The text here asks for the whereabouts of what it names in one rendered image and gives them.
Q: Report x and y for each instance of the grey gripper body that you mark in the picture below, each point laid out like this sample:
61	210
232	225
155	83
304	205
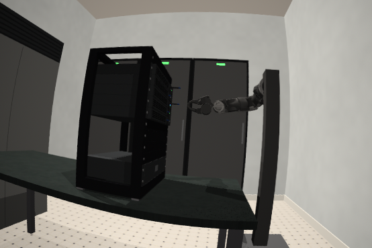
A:
207	105

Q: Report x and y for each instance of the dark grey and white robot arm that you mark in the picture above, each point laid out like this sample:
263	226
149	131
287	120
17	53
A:
243	104

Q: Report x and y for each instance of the black server rack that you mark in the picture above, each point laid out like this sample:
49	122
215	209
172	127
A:
114	91

